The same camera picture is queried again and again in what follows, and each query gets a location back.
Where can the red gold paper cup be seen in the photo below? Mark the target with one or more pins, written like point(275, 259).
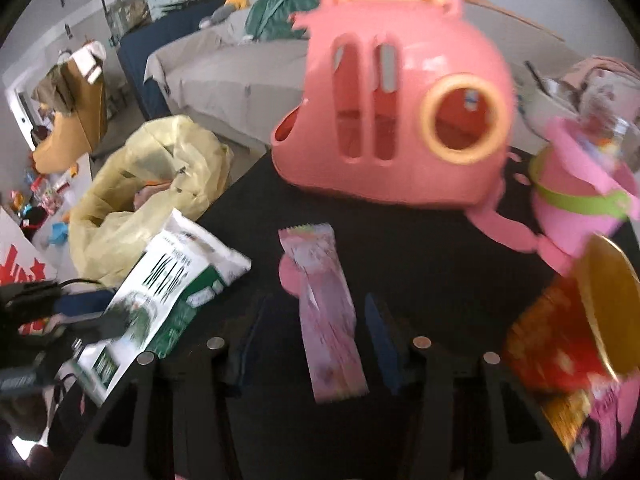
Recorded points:
point(565, 340)

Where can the pink toy carrier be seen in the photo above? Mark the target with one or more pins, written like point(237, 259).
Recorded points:
point(425, 110)

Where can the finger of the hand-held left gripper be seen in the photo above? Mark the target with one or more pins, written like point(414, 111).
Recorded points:
point(80, 304)
point(115, 322)

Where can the blue toy scoop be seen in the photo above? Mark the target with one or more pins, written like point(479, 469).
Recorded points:
point(60, 234)

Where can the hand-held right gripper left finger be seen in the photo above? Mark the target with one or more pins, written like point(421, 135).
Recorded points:
point(247, 345)

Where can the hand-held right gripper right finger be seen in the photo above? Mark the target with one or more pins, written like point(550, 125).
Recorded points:
point(381, 347)

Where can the long pink wrapper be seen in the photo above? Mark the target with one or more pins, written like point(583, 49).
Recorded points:
point(325, 310)

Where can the brown garment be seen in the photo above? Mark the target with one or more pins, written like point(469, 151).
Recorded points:
point(50, 87)

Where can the blue covered cabinet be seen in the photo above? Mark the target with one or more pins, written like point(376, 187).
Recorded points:
point(145, 50)

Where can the pink toy bucket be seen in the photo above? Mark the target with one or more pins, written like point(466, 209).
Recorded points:
point(575, 200)

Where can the glass fish tank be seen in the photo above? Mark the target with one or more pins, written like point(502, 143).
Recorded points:
point(150, 5)

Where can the green blanket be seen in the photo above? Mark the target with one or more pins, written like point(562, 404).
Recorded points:
point(280, 10)

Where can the white bag with red print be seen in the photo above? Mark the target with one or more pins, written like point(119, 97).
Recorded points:
point(20, 260)

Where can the colourful packet in bucket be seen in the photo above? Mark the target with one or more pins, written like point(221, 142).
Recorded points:
point(605, 105)

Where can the grey yellow plush toy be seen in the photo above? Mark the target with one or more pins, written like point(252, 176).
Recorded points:
point(225, 10)

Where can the yellow plastic bag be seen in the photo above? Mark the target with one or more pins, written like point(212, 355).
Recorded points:
point(115, 210)

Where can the wooden chair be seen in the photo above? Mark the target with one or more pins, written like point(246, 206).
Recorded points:
point(90, 110)

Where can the pile of small toys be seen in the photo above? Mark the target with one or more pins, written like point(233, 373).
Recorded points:
point(40, 200)

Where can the wooden bat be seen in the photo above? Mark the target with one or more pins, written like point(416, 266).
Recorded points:
point(520, 17)

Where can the green white packet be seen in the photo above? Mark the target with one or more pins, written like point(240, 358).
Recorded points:
point(175, 270)

